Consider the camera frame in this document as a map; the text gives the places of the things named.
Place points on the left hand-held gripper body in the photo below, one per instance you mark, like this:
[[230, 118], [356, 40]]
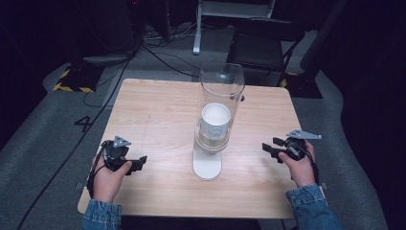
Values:
[[115, 153]]

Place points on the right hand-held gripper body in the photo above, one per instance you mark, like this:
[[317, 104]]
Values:
[[297, 145]]

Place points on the person's right hand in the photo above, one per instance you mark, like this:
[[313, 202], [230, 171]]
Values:
[[300, 171]]

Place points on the person's left hand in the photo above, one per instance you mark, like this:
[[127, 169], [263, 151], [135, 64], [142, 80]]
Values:
[[107, 185]]

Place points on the black stand base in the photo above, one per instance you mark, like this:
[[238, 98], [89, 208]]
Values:
[[303, 86]]

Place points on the white paper cup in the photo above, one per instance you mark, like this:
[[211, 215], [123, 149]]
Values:
[[215, 119]]

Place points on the clear cup dispenser white base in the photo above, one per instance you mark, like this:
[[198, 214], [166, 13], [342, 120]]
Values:
[[207, 166]]

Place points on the yellow black striped floor plate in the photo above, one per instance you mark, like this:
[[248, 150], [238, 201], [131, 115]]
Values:
[[78, 80]]

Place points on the black chair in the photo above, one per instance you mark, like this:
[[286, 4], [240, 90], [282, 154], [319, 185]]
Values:
[[257, 48]]

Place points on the black slanted pole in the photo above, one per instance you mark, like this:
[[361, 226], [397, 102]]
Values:
[[322, 35]]

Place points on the white desk leg frame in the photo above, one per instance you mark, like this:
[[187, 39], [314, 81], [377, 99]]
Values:
[[197, 32]]

